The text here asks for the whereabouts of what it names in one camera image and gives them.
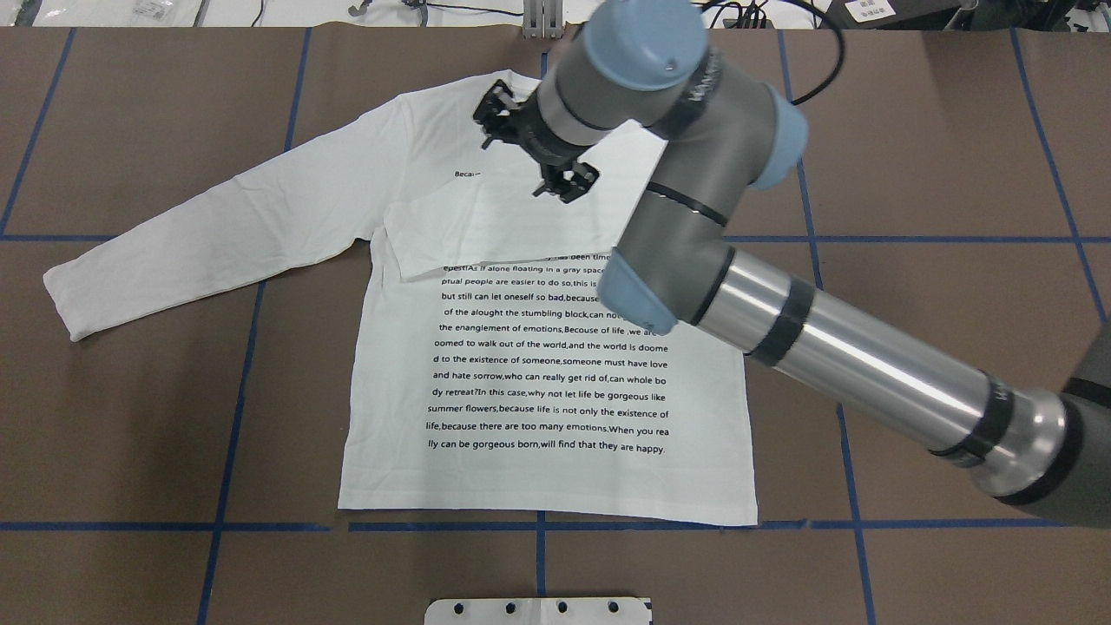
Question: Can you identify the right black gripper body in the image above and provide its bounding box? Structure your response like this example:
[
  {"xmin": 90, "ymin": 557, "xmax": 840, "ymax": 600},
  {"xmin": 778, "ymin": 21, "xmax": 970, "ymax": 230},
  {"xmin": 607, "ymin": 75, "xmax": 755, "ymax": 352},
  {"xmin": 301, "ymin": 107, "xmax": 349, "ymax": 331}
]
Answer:
[{"xmin": 532, "ymin": 159, "xmax": 600, "ymax": 203}]

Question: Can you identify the white long-sleeve printed shirt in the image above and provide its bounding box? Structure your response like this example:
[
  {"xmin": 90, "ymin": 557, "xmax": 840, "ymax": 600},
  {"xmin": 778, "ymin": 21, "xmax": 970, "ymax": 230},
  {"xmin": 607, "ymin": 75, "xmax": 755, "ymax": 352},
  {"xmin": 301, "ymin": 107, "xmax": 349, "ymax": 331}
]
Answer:
[{"xmin": 43, "ymin": 70, "xmax": 758, "ymax": 526}]

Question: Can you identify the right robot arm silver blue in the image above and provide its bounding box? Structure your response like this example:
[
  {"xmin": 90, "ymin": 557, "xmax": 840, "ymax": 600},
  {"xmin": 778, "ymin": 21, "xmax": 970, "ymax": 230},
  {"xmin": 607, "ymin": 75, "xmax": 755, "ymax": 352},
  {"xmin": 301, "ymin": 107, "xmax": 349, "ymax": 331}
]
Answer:
[{"xmin": 523, "ymin": 1, "xmax": 1110, "ymax": 530}]

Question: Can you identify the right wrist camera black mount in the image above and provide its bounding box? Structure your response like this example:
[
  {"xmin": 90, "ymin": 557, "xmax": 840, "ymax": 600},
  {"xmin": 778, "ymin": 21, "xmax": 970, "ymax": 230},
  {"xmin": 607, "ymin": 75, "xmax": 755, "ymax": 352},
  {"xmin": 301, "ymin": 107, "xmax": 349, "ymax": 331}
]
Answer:
[{"xmin": 472, "ymin": 79, "xmax": 542, "ymax": 150}]

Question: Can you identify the aluminium frame post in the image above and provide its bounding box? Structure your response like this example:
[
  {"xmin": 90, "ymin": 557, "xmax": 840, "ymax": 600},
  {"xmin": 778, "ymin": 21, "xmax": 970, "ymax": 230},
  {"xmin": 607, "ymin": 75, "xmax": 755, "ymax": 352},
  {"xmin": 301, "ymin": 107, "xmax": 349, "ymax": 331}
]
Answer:
[{"xmin": 523, "ymin": 0, "xmax": 565, "ymax": 39}]

